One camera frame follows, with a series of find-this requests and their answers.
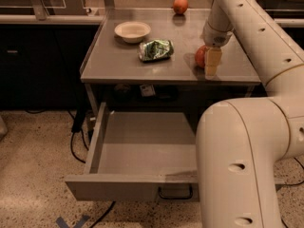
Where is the orange fruit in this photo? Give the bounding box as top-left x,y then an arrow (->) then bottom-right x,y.
173,0 -> 188,15

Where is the black floor cable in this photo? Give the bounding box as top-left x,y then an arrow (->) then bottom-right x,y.
67,109 -> 91,164
279,157 -> 304,228

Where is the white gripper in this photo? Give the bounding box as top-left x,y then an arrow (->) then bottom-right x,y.
202,21 -> 234,77

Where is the red apple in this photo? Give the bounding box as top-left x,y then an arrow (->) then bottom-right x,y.
195,45 -> 207,68

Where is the crushed green can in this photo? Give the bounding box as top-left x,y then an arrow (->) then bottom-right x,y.
138,39 -> 174,62

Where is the dark background counter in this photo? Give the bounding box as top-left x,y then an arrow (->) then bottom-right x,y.
0,22 -> 99,110

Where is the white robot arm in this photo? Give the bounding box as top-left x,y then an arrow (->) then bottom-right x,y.
196,0 -> 304,228

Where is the grey cabinet table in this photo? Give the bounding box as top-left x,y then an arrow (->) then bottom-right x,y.
81,9 -> 260,112

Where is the black floor cable left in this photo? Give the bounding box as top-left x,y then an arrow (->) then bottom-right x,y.
67,109 -> 91,164

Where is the grey open drawer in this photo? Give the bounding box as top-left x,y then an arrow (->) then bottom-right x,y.
66,108 -> 200,201

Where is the white bowl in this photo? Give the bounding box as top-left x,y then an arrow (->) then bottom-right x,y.
114,22 -> 151,44

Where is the black floor cable right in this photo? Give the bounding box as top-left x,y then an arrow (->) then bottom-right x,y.
279,157 -> 304,228

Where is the black drawer handle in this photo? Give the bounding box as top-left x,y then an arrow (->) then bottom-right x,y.
158,185 -> 193,200

